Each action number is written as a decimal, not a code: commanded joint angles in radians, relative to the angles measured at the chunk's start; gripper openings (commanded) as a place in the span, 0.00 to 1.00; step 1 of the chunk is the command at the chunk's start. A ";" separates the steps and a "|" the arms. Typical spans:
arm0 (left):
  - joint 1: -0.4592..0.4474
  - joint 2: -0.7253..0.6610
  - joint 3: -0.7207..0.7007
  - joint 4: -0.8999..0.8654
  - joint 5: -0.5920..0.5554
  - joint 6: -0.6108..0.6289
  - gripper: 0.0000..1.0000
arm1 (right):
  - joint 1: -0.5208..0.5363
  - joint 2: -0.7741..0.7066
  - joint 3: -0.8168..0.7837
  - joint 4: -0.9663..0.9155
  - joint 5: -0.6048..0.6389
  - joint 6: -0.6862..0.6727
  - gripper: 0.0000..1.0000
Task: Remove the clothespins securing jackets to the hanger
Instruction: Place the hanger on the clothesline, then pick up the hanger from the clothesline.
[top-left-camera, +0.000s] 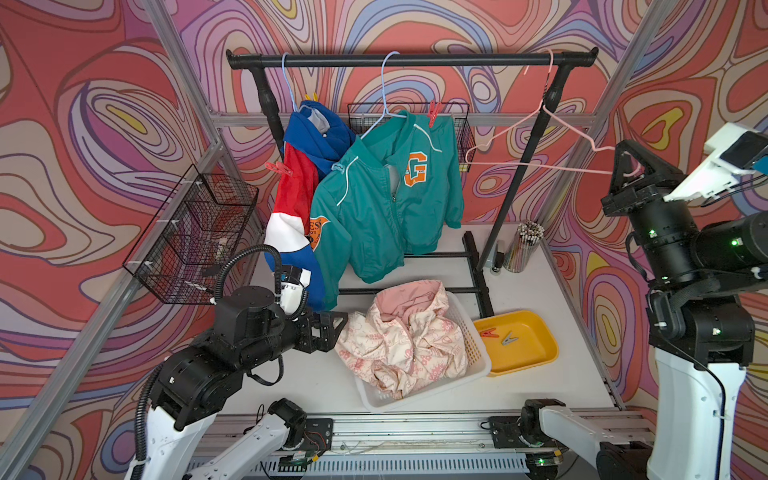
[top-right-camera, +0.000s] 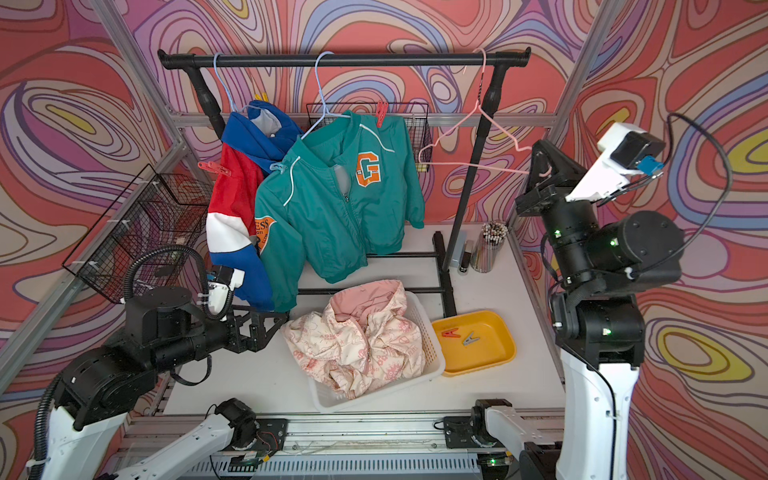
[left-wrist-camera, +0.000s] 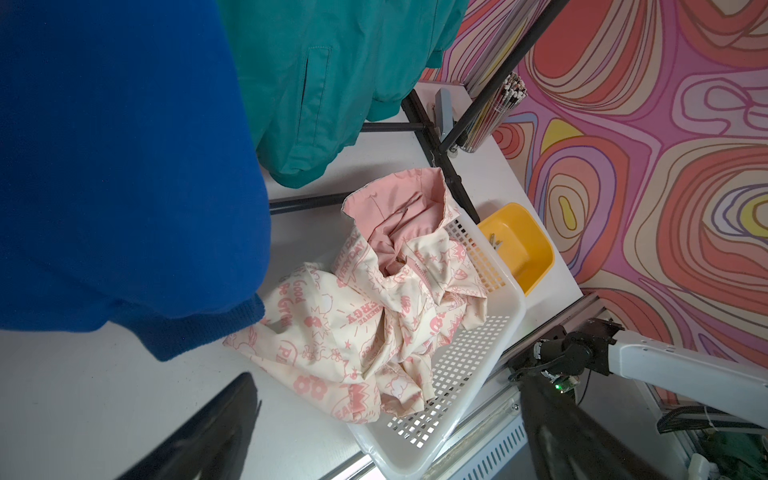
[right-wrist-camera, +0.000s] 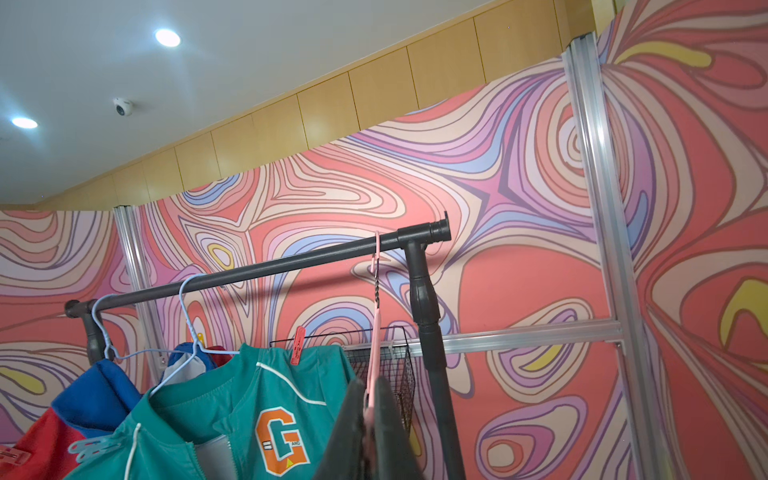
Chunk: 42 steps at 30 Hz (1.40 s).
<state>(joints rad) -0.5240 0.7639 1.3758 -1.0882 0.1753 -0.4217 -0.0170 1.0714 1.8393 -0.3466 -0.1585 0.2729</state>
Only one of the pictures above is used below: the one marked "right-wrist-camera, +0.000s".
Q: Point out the light blue hanger green jacket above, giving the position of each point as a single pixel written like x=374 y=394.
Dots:
x=192 y=366

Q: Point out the green kids jacket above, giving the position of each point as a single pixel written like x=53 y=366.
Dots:
x=298 y=406

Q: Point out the round ceiling light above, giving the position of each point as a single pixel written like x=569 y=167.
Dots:
x=24 y=123
x=167 y=38

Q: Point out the round ceiling light far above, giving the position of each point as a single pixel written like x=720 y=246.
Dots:
x=24 y=123

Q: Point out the red clothespin on blue jacket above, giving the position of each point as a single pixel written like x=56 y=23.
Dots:
x=13 y=457

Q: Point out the round ceiling light near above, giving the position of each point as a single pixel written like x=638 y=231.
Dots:
x=167 y=38

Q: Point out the blue red white jacket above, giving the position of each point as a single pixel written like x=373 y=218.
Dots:
x=72 y=414

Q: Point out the black clothes rack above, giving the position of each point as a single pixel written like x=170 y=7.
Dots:
x=413 y=240

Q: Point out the red clothespin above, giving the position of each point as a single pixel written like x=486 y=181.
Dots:
x=13 y=457
x=298 y=346

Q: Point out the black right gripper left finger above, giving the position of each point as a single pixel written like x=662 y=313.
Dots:
x=344 y=457

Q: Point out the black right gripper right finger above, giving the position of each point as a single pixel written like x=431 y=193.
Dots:
x=394 y=457

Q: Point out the black wire basket back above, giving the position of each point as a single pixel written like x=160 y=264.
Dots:
x=395 y=360

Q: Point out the ceiling dome camera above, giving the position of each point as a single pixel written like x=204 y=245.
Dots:
x=123 y=107

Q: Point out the pink plastic hanger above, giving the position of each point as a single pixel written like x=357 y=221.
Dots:
x=373 y=372

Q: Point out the light blue clothespin green jacket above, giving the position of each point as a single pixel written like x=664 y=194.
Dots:
x=88 y=448

